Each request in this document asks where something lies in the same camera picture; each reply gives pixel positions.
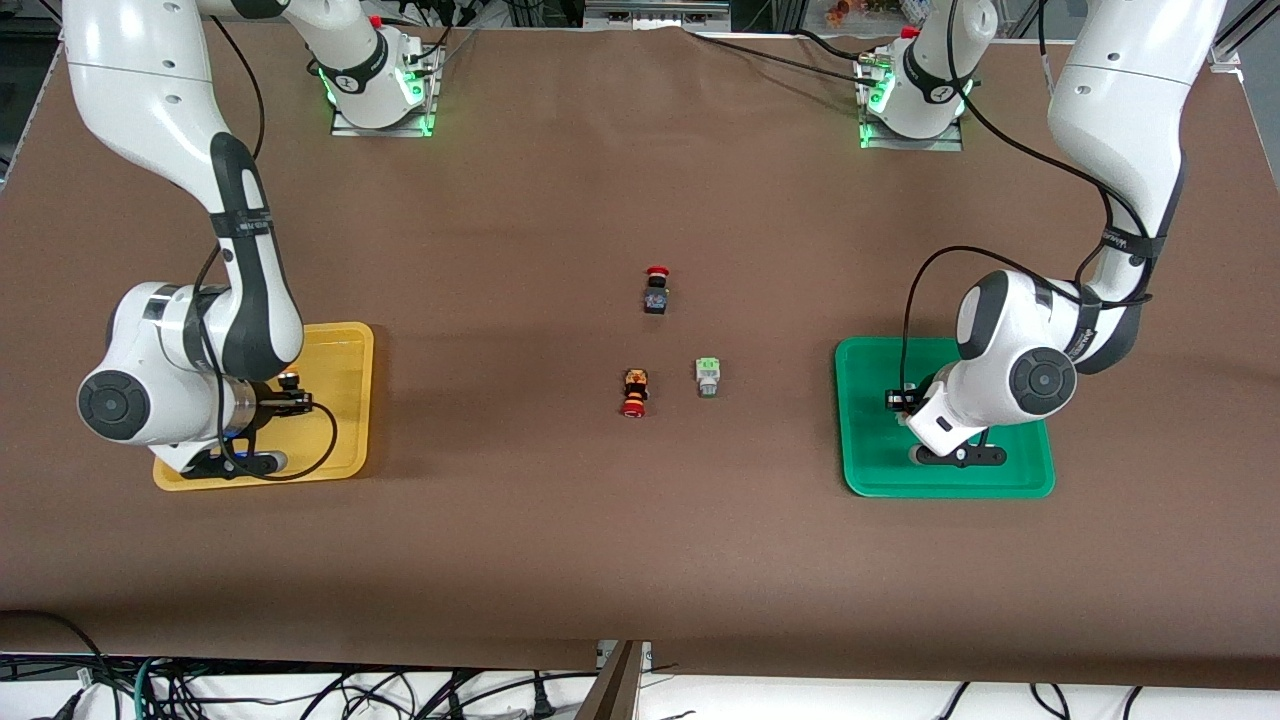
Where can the green plastic tray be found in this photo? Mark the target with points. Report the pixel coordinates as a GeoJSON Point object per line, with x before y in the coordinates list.
{"type": "Point", "coordinates": [870, 450]}

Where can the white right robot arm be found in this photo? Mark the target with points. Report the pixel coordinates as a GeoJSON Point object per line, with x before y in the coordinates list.
{"type": "Point", "coordinates": [150, 90]}

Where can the brown table cover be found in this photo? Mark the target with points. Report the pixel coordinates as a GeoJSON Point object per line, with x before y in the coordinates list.
{"type": "Point", "coordinates": [640, 550]}

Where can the yellow plastic tray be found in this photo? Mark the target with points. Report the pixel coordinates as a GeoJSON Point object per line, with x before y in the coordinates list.
{"type": "Point", "coordinates": [345, 360]}

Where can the white pushbutton green block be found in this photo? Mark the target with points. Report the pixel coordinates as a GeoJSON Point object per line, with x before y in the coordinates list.
{"type": "Point", "coordinates": [708, 374]}

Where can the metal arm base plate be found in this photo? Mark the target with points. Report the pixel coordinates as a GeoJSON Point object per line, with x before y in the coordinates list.
{"type": "Point", "coordinates": [385, 131]}
{"type": "Point", "coordinates": [910, 145]}

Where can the red pushbutton black body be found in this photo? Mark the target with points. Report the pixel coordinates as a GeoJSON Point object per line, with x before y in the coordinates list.
{"type": "Point", "coordinates": [655, 296]}

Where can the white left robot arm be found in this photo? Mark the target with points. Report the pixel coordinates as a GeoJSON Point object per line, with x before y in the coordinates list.
{"type": "Point", "coordinates": [1130, 80]}

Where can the table support post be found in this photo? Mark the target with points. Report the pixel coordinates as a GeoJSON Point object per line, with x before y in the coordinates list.
{"type": "Point", "coordinates": [615, 690]}

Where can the red pushbutton orange body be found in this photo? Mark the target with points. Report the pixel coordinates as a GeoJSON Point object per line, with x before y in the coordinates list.
{"type": "Point", "coordinates": [635, 390]}

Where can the aluminium corner bracket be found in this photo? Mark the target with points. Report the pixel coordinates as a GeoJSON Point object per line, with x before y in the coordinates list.
{"type": "Point", "coordinates": [1235, 55]}

